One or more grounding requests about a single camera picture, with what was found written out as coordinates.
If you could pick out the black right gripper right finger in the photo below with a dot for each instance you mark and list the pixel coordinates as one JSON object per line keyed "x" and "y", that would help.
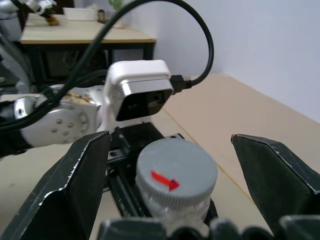
{"x": 275, "y": 175}

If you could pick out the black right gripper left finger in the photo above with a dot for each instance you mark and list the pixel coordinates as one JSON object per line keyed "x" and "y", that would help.
{"x": 62, "y": 190}

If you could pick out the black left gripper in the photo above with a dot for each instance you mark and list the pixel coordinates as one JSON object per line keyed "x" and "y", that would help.
{"x": 140, "y": 140}

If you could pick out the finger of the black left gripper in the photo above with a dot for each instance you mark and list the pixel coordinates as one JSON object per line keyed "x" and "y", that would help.
{"x": 212, "y": 208}

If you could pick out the clear plastic jar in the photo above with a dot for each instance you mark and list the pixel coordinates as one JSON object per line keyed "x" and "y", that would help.
{"x": 180, "y": 212}

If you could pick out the grey jar lid red arrow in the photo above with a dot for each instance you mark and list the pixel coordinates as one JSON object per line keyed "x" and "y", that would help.
{"x": 176, "y": 172}

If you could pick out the white rectangular box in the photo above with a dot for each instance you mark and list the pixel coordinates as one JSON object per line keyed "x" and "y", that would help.
{"x": 79, "y": 13}

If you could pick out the silver robot body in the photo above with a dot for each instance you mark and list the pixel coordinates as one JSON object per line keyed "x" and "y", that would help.
{"x": 12, "y": 50}

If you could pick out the brown object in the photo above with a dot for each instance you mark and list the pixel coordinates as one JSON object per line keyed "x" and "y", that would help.
{"x": 53, "y": 20}

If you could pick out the dark small rack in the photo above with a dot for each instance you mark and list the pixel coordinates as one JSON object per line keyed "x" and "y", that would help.
{"x": 103, "y": 16}

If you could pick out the green potted plant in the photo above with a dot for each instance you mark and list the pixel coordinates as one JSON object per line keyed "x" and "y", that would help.
{"x": 117, "y": 10}

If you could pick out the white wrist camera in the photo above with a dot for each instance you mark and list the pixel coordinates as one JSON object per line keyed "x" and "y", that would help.
{"x": 135, "y": 75}

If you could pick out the wooden table black frame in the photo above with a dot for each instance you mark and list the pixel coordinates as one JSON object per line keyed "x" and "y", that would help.
{"x": 75, "y": 35}

